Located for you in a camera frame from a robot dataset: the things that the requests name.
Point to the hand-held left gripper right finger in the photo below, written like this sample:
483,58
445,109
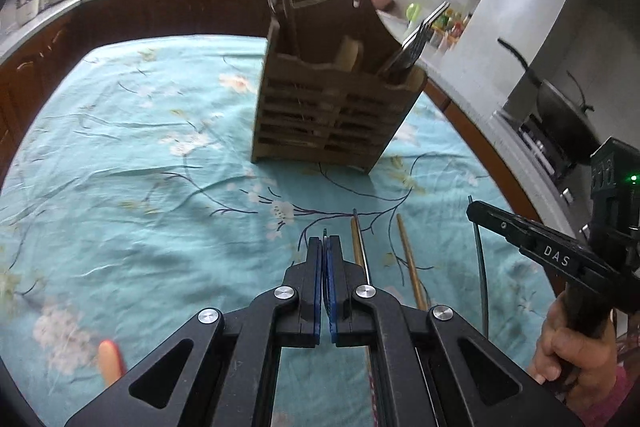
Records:
342,297

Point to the teal floral tablecloth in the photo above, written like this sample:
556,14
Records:
150,207

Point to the black gas stove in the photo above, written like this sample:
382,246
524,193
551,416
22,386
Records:
542,147

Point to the person's right forearm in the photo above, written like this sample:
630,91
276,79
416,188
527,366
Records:
617,394

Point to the person's right hand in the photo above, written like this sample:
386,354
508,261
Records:
560,347

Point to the green cup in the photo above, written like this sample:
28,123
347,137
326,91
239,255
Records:
413,12

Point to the floral-tipped wooden chopstick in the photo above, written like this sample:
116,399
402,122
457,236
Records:
411,257

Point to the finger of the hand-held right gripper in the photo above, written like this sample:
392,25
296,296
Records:
540,243

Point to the orange rounded object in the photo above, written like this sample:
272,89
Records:
109,364

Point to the wooden utensil holder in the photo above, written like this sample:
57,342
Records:
310,117

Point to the dark range hood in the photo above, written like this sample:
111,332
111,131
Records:
610,17

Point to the black wok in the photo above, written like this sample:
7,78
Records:
560,112

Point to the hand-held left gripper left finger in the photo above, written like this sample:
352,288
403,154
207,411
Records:
315,297

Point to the metal fork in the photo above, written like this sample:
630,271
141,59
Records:
410,52

